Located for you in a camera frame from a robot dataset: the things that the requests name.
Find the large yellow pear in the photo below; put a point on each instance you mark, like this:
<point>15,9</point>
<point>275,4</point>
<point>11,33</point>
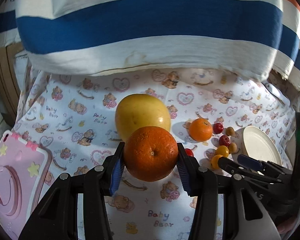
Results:
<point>140,110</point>

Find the striped Paris towel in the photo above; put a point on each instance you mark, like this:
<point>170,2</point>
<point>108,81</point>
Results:
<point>101,37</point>

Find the red cherry tomato upper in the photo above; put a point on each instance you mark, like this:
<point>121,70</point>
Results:
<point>218,128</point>

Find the cream round plate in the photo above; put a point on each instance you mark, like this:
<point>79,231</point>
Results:
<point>257,145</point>

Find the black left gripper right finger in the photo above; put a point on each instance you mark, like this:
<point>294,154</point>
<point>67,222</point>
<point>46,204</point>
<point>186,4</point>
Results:
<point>244,215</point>

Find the red cherry tomato lower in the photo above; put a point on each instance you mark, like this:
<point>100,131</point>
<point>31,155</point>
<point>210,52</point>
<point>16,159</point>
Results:
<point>224,140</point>

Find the small red cherry tomato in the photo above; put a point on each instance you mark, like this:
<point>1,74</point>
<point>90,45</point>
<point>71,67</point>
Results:
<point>189,152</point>

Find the brown longan lower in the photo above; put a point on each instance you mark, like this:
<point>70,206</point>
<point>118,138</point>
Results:
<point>233,148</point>

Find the large orange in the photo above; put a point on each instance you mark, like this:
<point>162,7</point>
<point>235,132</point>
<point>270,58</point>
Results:
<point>150,153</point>

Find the brown longan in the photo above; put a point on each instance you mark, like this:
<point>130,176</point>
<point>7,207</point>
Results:
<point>230,131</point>
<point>233,148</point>

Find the small yellow-orange kumquat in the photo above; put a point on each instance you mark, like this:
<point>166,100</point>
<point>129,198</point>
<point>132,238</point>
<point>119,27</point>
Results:
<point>222,150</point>
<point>214,161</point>

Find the brown longan upper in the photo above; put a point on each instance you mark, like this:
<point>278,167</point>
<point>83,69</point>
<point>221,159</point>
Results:
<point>230,131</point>

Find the baby bear printed cloth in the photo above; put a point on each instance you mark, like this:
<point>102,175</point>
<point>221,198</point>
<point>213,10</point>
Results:
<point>81,119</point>

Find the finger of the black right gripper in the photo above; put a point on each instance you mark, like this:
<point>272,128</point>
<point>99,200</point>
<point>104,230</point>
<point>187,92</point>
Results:
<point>232,168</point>
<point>252,163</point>

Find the medium orange tangerine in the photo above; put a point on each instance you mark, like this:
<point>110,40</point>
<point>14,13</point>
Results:
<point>200,130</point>

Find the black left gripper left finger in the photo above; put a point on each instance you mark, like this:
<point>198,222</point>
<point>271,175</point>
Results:
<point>56,215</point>

